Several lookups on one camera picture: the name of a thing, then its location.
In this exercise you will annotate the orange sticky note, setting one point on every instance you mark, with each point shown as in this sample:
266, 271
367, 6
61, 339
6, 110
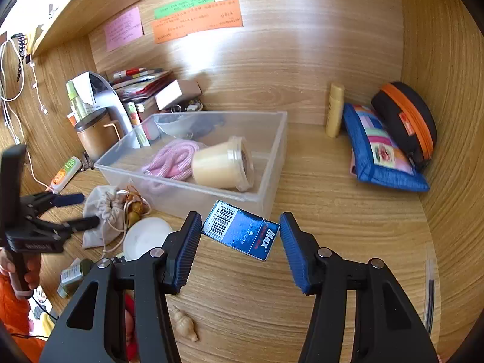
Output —
204, 20

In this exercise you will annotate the green spray bottle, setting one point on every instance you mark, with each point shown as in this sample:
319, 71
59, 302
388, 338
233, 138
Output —
77, 100

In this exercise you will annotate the wooden bead charm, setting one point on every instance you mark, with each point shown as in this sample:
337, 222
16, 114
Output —
134, 215

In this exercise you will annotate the stack of magazines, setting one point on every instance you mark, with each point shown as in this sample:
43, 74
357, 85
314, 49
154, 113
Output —
140, 81

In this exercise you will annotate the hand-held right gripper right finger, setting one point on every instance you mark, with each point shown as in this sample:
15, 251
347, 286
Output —
295, 257

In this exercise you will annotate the beige seashell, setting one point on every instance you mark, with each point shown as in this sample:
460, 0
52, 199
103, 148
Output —
185, 323

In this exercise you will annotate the brown lidded cup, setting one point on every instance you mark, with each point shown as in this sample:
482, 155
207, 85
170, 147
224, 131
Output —
94, 136

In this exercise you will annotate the blue patchwork pouch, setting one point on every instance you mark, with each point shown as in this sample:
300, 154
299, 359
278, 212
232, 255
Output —
382, 155

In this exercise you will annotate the person's left forearm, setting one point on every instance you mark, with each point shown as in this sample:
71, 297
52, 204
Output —
15, 321

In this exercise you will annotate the small cardboard box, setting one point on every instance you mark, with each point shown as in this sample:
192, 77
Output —
176, 94

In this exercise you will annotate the green glass bottle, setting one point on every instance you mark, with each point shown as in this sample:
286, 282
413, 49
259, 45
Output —
72, 274

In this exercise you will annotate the clear plastic storage box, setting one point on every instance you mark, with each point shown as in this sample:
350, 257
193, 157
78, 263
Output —
227, 200

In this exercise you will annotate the white round case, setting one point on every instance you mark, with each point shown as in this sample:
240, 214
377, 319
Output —
145, 236

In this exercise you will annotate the wooden desktop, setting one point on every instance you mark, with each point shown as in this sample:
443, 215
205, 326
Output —
340, 227

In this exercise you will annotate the black orange zip case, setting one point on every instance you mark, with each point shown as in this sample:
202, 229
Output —
404, 117

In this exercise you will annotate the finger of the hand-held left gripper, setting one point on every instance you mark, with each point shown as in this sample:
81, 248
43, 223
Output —
85, 223
70, 199

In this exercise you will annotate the pink sticky note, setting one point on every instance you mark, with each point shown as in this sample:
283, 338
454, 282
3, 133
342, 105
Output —
124, 29

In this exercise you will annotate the clear pen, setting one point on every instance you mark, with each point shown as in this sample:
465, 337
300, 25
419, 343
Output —
429, 291

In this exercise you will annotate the yellow printed cloth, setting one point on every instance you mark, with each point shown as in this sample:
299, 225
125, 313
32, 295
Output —
43, 312

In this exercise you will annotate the green sticky note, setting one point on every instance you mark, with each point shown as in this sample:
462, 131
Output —
181, 5

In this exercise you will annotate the cream plastic cup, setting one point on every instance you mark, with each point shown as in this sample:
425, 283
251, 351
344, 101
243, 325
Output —
215, 166

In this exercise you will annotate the blue staple box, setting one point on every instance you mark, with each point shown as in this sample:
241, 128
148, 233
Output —
242, 230

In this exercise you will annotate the yellow tube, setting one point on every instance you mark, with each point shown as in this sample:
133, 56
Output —
335, 109

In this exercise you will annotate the person's left hand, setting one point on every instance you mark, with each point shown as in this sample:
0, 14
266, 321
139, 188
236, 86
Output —
33, 276

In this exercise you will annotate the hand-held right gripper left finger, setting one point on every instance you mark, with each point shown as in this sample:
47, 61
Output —
187, 251

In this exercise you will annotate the orange green tube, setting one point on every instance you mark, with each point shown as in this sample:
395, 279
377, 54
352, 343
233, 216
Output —
66, 172

